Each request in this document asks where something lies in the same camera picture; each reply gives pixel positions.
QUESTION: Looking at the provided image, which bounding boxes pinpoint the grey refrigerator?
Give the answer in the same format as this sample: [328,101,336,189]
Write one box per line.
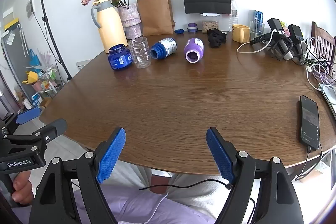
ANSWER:
[0,25,33,110]

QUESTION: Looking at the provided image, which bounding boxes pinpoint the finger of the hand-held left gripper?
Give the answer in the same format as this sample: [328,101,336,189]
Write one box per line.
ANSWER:
[15,107,41,125]
[33,119,68,146]

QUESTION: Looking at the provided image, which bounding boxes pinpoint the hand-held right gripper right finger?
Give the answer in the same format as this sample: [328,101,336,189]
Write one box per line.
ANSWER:
[206,127,305,224]

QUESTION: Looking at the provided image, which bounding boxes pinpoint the clear jar of snacks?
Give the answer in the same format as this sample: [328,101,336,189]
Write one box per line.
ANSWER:
[202,20,219,33]

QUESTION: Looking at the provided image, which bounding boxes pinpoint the black cloth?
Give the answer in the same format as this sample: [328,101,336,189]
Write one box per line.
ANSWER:
[206,28,227,48]

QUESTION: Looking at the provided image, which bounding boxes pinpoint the purple bottle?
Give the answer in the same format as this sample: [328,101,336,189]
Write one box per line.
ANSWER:
[184,38,205,64]

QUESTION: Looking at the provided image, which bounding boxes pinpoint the bundle of white cables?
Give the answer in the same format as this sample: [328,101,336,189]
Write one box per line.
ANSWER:
[304,38,336,105]

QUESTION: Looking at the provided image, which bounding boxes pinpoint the person's lilac garment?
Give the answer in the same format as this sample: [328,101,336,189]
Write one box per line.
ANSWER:
[10,169,218,224]

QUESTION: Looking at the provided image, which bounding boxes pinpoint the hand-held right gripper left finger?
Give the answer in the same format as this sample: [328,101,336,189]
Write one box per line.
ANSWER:
[28,127,126,224]

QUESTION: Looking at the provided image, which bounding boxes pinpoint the person's white trousers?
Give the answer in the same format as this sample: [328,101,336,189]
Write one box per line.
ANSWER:
[105,161,231,219]

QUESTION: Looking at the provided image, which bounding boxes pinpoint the black phone cable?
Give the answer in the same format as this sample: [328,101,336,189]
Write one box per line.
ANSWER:
[296,147,324,180]

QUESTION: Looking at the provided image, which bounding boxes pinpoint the yellow mug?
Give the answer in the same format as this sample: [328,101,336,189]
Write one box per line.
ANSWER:
[232,24,251,43]

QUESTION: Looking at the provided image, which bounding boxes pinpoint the black smartphone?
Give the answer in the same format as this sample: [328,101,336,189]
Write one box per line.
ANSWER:
[299,94,321,151]

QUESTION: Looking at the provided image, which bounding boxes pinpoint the pale pink vase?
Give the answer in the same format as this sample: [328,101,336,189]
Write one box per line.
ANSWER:
[118,3,142,40]

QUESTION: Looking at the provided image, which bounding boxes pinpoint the blue glass jar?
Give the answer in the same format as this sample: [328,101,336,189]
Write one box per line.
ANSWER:
[108,44,131,70]

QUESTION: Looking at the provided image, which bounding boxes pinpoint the blue bottle white label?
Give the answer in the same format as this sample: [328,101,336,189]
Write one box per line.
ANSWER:
[150,38,177,60]

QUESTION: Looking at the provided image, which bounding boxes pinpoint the person's left hand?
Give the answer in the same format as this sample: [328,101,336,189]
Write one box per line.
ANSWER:
[12,169,34,206]

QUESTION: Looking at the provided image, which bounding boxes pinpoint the thin black cable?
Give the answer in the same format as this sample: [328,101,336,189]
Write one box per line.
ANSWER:
[139,179,231,191]

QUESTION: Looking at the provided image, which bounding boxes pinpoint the yellow thermos jug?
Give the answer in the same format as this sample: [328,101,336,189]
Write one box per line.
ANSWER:
[91,0,128,53]

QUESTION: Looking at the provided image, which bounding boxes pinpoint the cluttered wire rack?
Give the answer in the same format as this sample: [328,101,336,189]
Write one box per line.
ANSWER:
[22,64,65,110]

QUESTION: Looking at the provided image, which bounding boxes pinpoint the black studio light on stand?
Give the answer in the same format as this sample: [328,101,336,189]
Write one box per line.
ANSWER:
[14,0,73,82]

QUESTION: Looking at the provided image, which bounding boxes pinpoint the clear plastic cup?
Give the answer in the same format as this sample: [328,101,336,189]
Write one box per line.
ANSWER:
[128,37,152,69]

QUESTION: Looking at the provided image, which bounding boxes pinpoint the wooden chair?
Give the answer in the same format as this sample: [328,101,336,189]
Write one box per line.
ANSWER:
[311,21,336,63]

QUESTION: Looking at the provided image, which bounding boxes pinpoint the brown paper bag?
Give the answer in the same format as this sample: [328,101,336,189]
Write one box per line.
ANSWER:
[136,0,175,36]

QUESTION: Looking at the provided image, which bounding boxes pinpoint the blue tote bag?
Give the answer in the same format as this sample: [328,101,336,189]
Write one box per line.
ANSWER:
[28,49,40,66]

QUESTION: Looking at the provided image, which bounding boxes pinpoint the white charging cable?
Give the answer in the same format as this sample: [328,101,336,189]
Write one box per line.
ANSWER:
[237,29,277,54]

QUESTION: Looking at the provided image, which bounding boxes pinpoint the clear drinking glass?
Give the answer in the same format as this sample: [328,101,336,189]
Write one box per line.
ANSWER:
[250,20,265,39]

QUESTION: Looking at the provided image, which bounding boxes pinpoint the clear water bottle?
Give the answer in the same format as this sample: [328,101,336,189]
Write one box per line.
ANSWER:
[230,0,239,30]

